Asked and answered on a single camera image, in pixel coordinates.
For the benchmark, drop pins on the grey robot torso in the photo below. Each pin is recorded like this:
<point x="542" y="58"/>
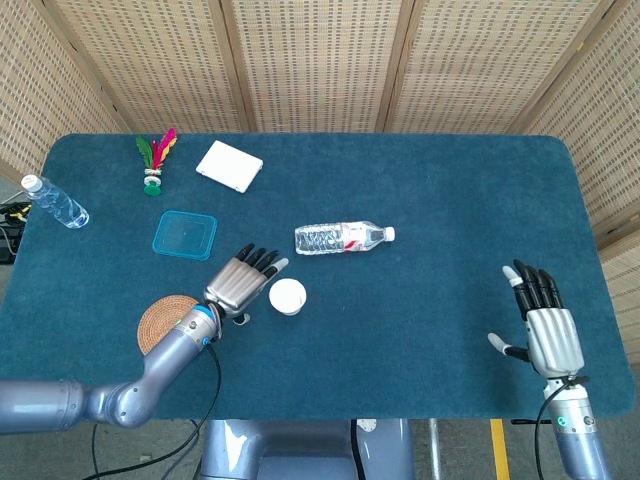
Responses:
<point x="300" y="450"/>

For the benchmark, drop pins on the feather shuttlecock green base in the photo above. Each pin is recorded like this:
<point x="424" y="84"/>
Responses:
<point x="153" y="172"/>

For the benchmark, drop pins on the clear water bottle red label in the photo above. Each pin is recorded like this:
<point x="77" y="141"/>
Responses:
<point x="330" y="239"/>

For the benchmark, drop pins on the metal table leg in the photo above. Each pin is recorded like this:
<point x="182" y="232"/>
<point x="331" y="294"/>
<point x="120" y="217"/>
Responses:
<point x="435" y="450"/>

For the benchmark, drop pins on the white paper cup blue flowers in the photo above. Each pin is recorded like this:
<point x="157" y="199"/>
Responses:
<point x="287" y="296"/>

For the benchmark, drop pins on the blue carpet table cloth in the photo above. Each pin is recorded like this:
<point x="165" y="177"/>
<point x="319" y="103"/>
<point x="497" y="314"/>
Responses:
<point x="375" y="340"/>

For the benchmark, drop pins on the clear water bottle blue label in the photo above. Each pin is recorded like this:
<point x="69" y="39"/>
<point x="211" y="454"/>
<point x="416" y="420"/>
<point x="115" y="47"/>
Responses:
<point x="57" y="204"/>

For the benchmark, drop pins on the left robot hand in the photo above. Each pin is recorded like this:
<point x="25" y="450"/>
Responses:
<point x="237" y="286"/>

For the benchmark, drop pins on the white square plastic lid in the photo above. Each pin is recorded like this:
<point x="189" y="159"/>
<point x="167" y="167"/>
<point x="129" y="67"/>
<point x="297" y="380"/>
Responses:
<point x="229" y="166"/>

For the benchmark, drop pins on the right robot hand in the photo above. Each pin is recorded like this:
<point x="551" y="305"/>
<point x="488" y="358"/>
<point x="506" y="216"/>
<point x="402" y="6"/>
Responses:
<point x="552" y="335"/>

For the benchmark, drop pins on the black yellow floor equipment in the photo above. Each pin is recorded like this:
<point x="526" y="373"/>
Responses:
<point x="10" y="225"/>

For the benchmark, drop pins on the brown woven rattan coaster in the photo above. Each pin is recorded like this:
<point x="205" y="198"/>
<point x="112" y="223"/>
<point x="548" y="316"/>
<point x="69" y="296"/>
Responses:
<point x="162" y="325"/>

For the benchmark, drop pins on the blue transparent plastic lid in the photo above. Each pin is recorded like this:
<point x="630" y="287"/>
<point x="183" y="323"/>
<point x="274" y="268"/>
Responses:
<point x="185" y="235"/>

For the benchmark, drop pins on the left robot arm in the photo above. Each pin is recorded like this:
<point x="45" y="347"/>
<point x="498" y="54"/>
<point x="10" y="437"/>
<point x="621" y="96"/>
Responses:
<point x="125" y="395"/>

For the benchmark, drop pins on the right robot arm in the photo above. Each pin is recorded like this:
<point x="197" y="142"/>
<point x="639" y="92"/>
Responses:
<point x="580" y="440"/>

